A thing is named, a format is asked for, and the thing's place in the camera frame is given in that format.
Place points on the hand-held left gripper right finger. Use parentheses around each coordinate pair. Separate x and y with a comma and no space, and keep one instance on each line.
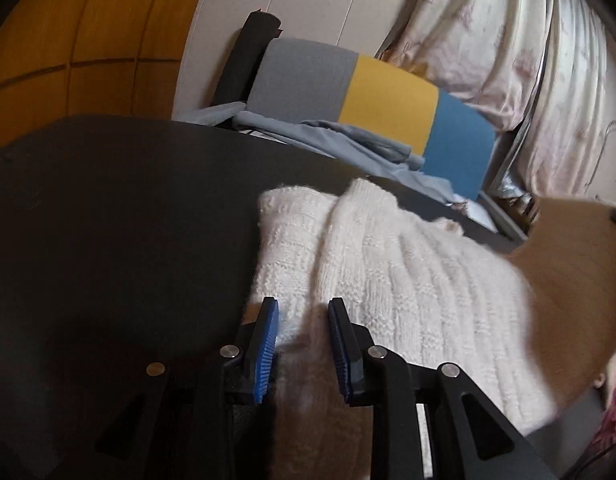
(338,345)

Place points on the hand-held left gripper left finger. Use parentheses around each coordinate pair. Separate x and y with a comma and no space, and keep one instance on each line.
(268,345)

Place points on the white knit sweater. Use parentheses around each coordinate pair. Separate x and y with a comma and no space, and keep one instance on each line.
(413,285)

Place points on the white deer print cushion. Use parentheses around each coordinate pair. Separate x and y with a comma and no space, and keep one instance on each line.
(470,210)

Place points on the grey garment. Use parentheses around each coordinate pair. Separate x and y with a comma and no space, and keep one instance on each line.
(338,142)

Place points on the grey yellow blue chair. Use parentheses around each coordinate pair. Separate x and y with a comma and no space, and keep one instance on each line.
(388,95)

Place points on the pink sweater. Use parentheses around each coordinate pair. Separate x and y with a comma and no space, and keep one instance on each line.
(615,400)

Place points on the black rolled mat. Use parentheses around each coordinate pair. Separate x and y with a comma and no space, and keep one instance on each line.
(245,60)

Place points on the pale floral hanging quilt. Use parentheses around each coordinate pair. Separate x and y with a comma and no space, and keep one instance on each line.
(463,35)

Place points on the orange wooden wardrobe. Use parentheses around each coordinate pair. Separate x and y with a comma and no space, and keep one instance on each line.
(87,35)

